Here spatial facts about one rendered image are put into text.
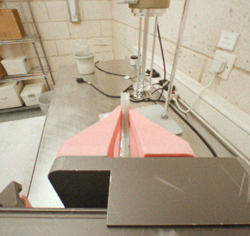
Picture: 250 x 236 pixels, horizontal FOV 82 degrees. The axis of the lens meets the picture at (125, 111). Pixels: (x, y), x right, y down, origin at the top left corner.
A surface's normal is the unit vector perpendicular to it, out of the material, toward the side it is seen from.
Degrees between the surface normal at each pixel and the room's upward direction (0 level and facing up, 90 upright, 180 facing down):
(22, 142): 0
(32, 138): 0
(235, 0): 90
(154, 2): 90
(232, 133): 90
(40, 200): 0
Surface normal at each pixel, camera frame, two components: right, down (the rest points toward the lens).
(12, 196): -0.51, -0.69
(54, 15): 0.27, 0.57
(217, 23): -0.96, 0.17
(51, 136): 0.00, -0.81
